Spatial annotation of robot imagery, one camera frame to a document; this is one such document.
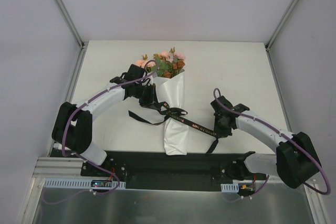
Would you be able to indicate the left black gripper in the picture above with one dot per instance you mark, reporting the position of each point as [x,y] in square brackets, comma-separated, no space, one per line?
[148,98]

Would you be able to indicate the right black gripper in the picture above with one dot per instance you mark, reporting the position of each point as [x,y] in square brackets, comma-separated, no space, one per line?
[222,126]

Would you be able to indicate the right cable duct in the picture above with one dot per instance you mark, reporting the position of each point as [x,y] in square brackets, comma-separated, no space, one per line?
[230,188]

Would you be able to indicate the left aluminium frame post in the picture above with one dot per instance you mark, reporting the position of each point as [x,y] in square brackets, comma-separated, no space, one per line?
[69,22]

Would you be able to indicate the pink rose stem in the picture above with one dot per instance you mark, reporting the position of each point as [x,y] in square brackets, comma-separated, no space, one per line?
[166,55]

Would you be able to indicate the peach rose stem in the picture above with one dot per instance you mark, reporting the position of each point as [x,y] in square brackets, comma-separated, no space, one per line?
[145,62]
[179,56]

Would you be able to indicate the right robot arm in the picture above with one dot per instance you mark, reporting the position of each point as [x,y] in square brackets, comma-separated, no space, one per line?
[294,159]

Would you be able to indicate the black printed ribbon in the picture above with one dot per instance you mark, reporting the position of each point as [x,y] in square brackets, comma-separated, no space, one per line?
[176,129]

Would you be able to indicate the left cable duct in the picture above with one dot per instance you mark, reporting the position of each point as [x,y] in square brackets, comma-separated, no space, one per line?
[78,183]

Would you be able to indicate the cable duct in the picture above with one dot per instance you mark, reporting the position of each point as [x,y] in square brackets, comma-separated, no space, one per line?
[78,183]
[230,188]

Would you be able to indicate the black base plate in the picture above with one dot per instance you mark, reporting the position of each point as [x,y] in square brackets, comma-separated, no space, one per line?
[158,171]

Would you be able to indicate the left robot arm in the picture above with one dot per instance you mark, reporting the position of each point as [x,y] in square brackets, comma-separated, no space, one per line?
[74,123]

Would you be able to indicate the aluminium frame post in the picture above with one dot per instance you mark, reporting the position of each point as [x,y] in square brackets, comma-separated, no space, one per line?
[284,19]
[69,22]

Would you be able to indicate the aluminium rail profile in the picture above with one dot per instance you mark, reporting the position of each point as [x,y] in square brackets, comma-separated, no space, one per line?
[54,165]

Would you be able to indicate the right aluminium frame post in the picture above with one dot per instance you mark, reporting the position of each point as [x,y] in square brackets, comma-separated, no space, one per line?
[284,19]

